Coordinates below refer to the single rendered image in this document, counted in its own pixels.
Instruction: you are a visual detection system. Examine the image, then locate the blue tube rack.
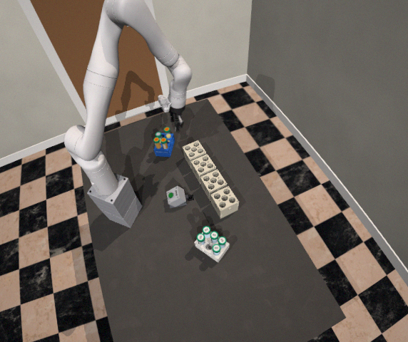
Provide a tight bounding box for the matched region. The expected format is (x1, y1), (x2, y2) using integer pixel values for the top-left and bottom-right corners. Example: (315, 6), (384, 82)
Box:
(154, 133), (175, 157)

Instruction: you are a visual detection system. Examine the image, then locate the white tube rack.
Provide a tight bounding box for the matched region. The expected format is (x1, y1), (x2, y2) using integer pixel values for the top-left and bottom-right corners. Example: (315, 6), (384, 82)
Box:
(194, 237), (230, 263)

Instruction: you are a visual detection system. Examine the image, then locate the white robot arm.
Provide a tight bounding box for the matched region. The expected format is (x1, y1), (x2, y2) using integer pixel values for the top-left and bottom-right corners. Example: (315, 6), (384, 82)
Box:
(64, 0), (192, 196)

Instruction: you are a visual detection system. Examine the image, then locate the cream square bucket adapter with holes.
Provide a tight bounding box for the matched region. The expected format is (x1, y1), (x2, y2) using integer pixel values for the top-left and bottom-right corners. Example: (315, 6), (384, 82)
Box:
(182, 140), (206, 169)
(200, 170), (227, 201)
(191, 154), (216, 185)

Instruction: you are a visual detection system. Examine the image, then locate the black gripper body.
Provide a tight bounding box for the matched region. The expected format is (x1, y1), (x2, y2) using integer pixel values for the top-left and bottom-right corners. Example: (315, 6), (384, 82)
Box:
(170, 106), (185, 119)

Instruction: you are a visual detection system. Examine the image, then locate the cream tube adapter with holes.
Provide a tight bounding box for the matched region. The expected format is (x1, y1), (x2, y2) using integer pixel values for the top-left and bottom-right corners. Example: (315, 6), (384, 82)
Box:
(210, 186), (239, 219)

